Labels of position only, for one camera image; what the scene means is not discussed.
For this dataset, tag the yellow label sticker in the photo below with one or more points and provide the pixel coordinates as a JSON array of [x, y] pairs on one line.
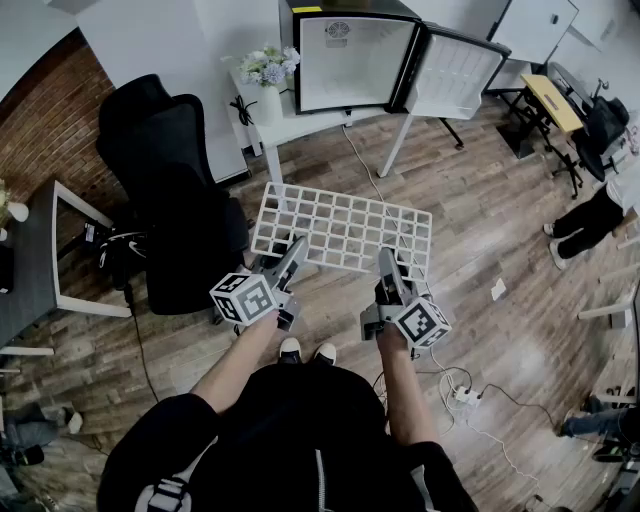
[[310, 9]]

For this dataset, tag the person's right shoe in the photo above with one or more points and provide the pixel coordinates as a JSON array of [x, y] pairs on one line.
[[326, 352]]

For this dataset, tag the white refrigerator with open door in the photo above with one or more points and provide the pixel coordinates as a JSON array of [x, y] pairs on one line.
[[450, 75]]

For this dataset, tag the dark desk with white frame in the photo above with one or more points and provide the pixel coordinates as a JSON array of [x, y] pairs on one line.
[[30, 280]]

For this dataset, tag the white table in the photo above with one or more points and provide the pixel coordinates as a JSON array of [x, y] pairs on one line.
[[300, 127]]

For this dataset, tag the white and blue flower bouquet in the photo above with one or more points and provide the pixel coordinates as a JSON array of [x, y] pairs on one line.
[[267, 65]]

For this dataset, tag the person's left forearm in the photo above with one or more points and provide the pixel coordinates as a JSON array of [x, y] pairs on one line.
[[235, 365]]

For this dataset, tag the black mini fridge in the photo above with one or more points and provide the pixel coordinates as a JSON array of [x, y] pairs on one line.
[[350, 65]]

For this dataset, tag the white wooden furniture legs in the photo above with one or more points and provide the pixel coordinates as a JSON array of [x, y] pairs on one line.
[[605, 312]]

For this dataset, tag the white board panel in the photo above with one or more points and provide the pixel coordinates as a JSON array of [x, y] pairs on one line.
[[535, 25]]

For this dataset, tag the person's shoe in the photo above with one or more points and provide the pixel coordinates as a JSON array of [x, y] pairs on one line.
[[290, 350], [326, 352]]

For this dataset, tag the small white vase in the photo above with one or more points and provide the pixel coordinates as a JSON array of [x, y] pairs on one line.
[[20, 212]]

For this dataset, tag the white flower vase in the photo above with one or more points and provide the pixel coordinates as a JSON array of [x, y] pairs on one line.
[[269, 105]]

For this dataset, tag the small black device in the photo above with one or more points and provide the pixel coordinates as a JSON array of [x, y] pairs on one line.
[[89, 232]]

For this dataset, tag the person's right forearm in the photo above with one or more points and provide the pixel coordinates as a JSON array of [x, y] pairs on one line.
[[400, 390]]

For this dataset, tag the black office chair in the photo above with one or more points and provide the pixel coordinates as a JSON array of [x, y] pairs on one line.
[[602, 135], [170, 200]]

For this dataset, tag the person's black jacket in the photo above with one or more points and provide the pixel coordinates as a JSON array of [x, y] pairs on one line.
[[300, 440]]

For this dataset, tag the yellow top folding table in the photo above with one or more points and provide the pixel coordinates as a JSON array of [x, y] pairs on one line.
[[552, 102]]

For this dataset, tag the black bag with white stripes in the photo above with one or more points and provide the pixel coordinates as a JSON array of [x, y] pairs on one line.
[[122, 250]]

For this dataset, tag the person's left shoe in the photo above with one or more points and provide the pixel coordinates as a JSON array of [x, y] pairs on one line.
[[290, 350]]

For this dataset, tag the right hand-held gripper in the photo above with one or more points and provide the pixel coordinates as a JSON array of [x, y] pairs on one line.
[[422, 322]]

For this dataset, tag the white wire grid shelf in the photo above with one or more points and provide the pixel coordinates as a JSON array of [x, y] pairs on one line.
[[340, 260]]

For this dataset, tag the white power strip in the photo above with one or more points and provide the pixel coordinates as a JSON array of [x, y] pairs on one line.
[[466, 396]]

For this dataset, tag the white paper scrap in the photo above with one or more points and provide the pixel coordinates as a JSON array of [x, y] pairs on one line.
[[498, 290]]

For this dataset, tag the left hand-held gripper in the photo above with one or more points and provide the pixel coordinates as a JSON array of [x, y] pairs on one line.
[[250, 300]]

